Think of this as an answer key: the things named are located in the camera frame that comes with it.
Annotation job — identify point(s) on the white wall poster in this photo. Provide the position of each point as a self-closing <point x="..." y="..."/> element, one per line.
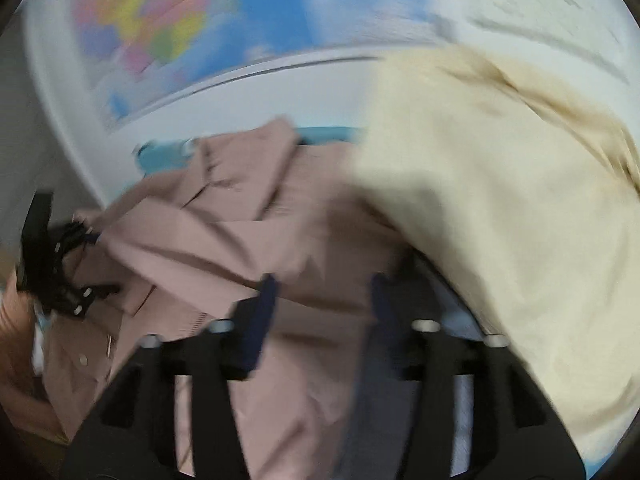
<point x="540" y="5"/>

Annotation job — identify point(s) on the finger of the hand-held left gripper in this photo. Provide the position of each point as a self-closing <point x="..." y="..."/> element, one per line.
<point x="85" y="297"/>
<point x="75" y="234"/>

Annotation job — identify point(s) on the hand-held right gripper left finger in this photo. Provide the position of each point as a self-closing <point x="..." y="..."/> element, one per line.
<point x="259" y="320"/>

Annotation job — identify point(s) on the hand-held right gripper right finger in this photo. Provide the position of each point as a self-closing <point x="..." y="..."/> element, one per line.
<point x="384" y="317"/>

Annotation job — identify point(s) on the cream garment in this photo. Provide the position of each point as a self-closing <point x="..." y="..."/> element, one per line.
<point x="500" y="210"/>

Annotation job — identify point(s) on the colourful world map poster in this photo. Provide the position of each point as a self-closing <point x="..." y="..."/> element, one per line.
<point x="275" y="10"/>

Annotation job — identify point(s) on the pink shirt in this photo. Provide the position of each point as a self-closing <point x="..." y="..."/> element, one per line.
<point x="225" y="240"/>

